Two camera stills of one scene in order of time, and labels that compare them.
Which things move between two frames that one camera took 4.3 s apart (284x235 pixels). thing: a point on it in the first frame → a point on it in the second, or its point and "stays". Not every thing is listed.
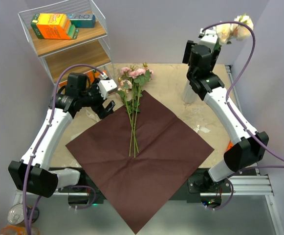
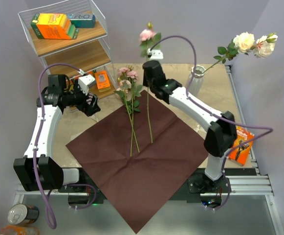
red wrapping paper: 139,158 stays
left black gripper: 99,109 → 88,109
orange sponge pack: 54,26 stays
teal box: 82,20 stays
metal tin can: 16,214 stays
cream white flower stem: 226,33 → 244,43
